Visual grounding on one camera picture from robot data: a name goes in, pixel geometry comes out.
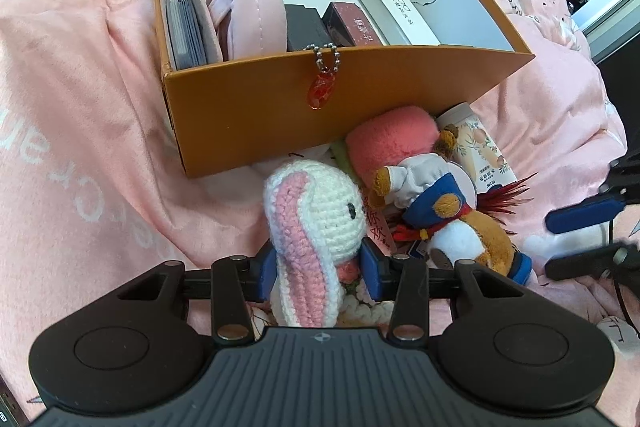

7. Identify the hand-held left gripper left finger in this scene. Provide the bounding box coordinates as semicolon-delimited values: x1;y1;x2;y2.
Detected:
117;244;276;341

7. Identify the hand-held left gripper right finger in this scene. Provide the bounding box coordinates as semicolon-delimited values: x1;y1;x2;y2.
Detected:
360;238;526;343

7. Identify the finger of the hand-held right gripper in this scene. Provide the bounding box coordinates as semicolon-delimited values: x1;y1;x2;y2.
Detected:
545;243;640;280
545;186;640;234

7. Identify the brown bear plush doll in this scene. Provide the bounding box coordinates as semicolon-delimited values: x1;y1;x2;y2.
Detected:
372;127;533;284

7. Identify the white pink crochet bunny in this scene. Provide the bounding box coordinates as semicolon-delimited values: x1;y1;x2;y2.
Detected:
262;159;396;328

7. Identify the round white compact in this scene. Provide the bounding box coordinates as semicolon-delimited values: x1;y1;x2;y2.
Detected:
446;158;477;198

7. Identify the white hand cream tube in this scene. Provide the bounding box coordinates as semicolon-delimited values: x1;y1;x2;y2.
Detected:
435;102;521;196

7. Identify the orange cardboard box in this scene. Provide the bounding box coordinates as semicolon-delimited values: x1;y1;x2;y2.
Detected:
152;0;536;178

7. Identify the pink card with red print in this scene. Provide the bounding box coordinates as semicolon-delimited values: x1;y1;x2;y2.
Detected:
362;197;399;259

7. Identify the red feather tassel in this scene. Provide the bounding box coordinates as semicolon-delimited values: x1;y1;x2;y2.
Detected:
472;174;542;219

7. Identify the dark cabinet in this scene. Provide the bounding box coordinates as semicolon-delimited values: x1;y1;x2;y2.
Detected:
590;52;640;162

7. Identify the green flat item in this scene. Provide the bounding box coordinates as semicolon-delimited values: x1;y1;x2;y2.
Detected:
327;139;354;178

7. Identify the pink plush toy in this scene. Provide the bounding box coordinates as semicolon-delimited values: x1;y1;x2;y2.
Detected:
345;104;441;174

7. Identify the small black box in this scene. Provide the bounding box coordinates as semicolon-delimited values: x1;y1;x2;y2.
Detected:
285;4;335;54

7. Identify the dark red box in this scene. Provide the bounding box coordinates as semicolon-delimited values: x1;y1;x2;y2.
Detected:
321;1;388;48

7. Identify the pink printed blanket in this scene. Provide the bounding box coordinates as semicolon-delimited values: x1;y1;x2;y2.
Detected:
0;0;640;427

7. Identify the grey card holder pink sleeve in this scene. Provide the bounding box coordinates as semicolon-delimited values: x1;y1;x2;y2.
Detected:
160;0;224;72

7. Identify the pink plush headband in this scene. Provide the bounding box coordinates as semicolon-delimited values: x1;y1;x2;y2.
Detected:
206;0;290;62

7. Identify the long white box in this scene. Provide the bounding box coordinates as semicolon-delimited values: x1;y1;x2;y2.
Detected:
346;0;442;46

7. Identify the red charm ball-chain keychain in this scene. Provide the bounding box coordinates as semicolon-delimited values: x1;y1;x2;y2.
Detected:
306;43;344;112

